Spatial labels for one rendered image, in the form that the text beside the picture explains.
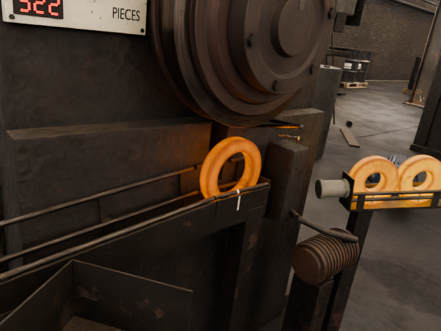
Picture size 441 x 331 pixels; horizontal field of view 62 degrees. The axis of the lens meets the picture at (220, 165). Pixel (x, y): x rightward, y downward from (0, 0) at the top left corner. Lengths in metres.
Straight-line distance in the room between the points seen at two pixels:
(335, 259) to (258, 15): 0.74
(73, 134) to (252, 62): 0.37
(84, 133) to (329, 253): 0.76
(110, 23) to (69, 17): 0.08
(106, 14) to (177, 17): 0.15
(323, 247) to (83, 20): 0.86
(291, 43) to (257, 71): 0.10
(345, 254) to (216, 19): 0.80
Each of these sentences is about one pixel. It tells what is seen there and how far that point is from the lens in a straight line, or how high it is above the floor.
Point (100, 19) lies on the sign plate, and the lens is 0.79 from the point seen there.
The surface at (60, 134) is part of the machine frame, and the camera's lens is 0.76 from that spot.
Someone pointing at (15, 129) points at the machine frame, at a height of 0.87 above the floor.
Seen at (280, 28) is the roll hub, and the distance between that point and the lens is 0.76.
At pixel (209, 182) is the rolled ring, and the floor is 0.75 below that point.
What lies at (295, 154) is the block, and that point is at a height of 0.79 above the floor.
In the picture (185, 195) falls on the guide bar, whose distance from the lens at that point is 0.92.
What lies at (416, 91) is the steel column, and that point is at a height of 0.30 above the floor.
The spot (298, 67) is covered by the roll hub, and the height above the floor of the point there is 1.03.
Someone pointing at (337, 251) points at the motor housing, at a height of 0.51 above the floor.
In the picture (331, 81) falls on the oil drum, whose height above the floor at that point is 0.77.
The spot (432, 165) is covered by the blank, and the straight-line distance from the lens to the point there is 1.32.
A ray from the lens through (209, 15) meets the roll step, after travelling 0.73.
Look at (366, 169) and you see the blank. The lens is 1.21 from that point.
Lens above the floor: 1.09
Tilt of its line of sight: 20 degrees down
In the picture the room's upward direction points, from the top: 7 degrees clockwise
